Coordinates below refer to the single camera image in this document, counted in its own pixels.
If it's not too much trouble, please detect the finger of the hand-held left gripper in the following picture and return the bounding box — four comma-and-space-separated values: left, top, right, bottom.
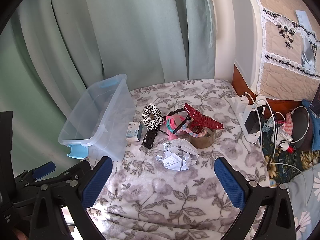
15, 162, 55, 185
17, 159, 91, 193

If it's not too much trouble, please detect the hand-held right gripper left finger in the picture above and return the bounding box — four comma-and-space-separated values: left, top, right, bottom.
29, 156, 113, 240

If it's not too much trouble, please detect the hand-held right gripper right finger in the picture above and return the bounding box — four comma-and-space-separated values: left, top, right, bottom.
214, 156, 297, 240

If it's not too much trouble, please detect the white paper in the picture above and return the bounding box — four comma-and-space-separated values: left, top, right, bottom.
155, 140, 200, 172

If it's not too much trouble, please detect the white blue medicine box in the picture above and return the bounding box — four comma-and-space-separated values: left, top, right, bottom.
126, 122, 143, 142

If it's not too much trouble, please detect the clear plastic storage container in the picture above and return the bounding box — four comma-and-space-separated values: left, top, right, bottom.
58, 74, 137, 162

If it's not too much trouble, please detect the black toy car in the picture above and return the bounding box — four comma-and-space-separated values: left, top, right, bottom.
142, 130, 158, 148

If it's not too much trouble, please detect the red hair claw clip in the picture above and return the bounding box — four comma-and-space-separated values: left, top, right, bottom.
184, 103, 224, 133

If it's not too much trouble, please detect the pink teal hair tie pack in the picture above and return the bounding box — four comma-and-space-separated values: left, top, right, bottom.
165, 116, 187, 134

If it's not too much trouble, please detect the leopard print scrunchie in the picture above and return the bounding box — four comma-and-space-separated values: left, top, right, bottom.
142, 104, 165, 130

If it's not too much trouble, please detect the black toothed headband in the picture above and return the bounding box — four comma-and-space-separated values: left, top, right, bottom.
160, 107, 190, 137

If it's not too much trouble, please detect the person's left hand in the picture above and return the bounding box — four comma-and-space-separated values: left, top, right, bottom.
14, 229, 29, 240

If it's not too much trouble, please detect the white power strip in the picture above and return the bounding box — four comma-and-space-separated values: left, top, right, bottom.
230, 95, 267, 144

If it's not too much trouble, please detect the dark floral bedsheet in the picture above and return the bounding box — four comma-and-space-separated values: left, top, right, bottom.
260, 112, 320, 188

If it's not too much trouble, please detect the black charger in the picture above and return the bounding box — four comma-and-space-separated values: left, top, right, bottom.
244, 107, 267, 134

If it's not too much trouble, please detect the grey floral fleece blanket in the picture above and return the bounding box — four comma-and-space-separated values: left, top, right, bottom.
60, 79, 273, 240

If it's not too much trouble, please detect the white bottle with red cap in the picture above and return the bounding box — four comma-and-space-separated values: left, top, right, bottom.
271, 129, 295, 154

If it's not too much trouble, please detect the grey daisy print pillow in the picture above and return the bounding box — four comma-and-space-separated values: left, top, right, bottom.
280, 165, 320, 240

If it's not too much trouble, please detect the pink white knitted cloth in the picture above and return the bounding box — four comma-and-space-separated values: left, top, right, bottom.
284, 112, 295, 137

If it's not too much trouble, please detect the dark round pouch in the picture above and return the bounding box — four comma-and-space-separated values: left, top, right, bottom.
290, 106, 315, 150

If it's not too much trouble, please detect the blue cloth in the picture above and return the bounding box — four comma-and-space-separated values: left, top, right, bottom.
301, 99, 320, 151

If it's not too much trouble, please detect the wooden headboard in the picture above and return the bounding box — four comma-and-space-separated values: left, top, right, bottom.
231, 64, 320, 120

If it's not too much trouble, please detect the dark smartphone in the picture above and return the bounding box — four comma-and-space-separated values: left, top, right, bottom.
310, 82, 320, 118

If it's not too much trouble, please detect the beige quilted lace cover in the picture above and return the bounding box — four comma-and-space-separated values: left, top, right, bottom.
244, 0, 320, 101

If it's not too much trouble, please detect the pale green curtain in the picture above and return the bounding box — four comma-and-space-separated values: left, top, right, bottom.
0, 0, 218, 160

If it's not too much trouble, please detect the grey printed card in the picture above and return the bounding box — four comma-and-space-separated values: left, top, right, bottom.
301, 37, 320, 73

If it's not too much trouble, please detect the white rectangular card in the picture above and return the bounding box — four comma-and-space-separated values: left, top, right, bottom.
295, 10, 313, 30

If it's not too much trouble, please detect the white charging cable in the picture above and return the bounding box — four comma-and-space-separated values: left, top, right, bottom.
244, 92, 266, 155
269, 162, 312, 205

